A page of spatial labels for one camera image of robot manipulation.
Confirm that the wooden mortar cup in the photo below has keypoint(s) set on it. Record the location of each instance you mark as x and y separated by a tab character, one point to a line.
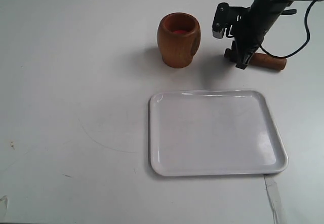
178	50

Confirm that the white rectangular plastic tray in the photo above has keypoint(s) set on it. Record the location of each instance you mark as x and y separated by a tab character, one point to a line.
213	133

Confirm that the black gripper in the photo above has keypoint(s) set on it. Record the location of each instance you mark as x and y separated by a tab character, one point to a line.
250	30

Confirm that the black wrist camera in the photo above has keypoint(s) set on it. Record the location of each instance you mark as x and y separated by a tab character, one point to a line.
225	18

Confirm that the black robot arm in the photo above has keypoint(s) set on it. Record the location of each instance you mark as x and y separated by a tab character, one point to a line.
306	29

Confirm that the dark wooden pestle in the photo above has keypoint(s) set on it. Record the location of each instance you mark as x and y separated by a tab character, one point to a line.
263	61

